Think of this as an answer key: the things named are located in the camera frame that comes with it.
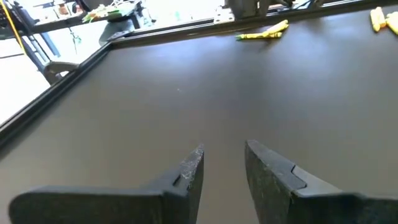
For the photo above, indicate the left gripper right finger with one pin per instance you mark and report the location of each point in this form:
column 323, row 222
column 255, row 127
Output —
column 311, row 210

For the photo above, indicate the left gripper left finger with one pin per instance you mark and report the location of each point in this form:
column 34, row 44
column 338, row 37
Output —
column 109, row 207

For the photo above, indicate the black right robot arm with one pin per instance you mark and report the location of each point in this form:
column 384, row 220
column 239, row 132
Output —
column 245, row 6

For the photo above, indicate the black tripod stand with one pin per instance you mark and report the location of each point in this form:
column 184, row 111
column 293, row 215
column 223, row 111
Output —
column 59, row 70

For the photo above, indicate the black table edge frame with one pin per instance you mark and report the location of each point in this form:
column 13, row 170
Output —
column 46, row 98

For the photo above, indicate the white metal bracket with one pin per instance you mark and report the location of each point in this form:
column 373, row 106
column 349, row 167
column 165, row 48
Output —
column 223, row 16

